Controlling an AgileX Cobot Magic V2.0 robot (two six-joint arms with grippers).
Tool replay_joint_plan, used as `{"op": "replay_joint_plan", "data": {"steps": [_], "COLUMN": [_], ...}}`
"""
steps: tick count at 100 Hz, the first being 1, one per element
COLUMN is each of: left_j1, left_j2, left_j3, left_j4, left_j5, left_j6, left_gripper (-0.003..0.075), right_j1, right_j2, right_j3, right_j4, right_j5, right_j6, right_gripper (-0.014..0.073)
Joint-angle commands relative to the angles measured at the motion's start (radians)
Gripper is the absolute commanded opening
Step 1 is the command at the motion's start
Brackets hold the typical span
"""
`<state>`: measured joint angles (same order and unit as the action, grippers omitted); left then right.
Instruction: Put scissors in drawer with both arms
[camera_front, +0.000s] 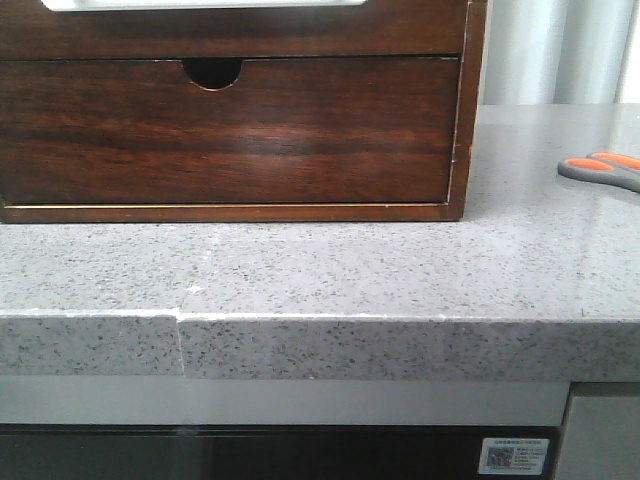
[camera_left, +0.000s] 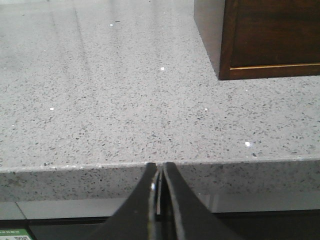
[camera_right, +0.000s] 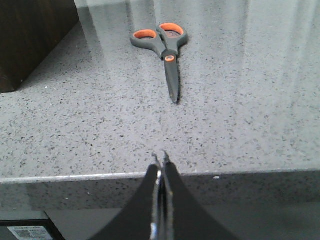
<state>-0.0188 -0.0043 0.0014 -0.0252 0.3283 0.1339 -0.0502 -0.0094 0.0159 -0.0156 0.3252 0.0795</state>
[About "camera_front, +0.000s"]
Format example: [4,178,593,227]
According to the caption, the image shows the grey orange handled scissors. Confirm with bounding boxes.
[557,152,640,193]

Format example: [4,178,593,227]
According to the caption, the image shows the wooden drawer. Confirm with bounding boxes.
[1,1,468,60]
[1,57,459,205]

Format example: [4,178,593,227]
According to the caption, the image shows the dark wooden drawer cabinet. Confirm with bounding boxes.
[1,1,487,223]

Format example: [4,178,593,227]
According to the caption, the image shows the grey cabinet door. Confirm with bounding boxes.
[554,383,639,479]

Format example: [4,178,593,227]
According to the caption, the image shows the black appliance under counter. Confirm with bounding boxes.
[1,424,559,479]

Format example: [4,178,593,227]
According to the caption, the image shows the white item atop cabinet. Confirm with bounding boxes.
[43,0,365,12]

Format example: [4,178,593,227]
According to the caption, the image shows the white QR code sticker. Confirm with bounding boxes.
[477,438,550,476]

